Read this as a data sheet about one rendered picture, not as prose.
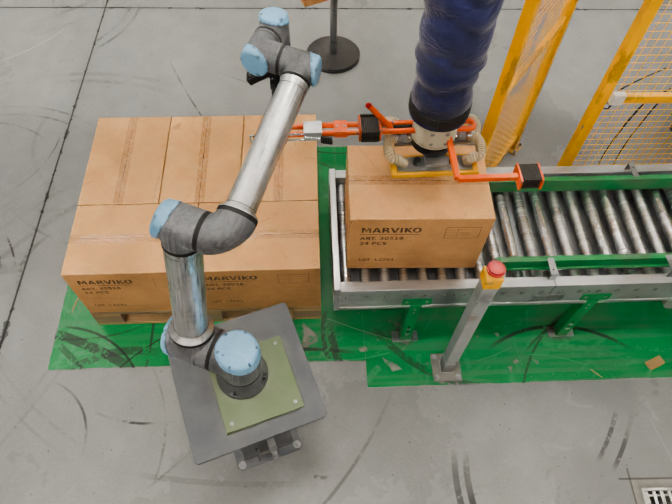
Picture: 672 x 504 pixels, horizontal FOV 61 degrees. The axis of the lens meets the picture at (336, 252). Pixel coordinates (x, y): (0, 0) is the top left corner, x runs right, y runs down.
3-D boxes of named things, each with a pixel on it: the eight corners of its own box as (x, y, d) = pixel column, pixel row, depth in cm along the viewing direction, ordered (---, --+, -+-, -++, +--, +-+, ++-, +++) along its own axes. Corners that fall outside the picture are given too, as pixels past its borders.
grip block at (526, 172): (535, 170, 209) (539, 161, 205) (540, 189, 205) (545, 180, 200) (512, 171, 209) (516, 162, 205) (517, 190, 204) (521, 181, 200)
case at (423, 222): (463, 199, 289) (481, 145, 255) (474, 267, 268) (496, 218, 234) (344, 199, 287) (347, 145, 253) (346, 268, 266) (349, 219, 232)
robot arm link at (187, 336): (205, 377, 201) (193, 238, 144) (160, 360, 203) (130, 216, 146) (224, 342, 211) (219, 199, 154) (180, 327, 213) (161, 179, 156)
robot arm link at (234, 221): (234, 260, 145) (325, 46, 163) (189, 245, 147) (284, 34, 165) (242, 272, 156) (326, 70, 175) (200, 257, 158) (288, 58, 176)
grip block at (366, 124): (378, 123, 221) (379, 112, 216) (381, 142, 216) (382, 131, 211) (357, 124, 221) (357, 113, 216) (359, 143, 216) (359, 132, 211)
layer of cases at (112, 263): (316, 161, 353) (316, 114, 319) (320, 306, 301) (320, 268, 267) (121, 165, 349) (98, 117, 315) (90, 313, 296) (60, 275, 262)
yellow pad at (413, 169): (473, 155, 226) (476, 147, 222) (478, 175, 221) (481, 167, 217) (388, 159, 225) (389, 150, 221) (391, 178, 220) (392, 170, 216)
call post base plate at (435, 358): (458, 353, 303) (458, 351, 301) (462, 380, 296) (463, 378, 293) (429, 354, 303) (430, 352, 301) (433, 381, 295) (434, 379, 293)
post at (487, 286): (451, 360, 301) (501, 264, 216) (453, 373, 298) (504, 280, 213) (438, 361, 301) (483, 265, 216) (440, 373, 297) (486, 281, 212)
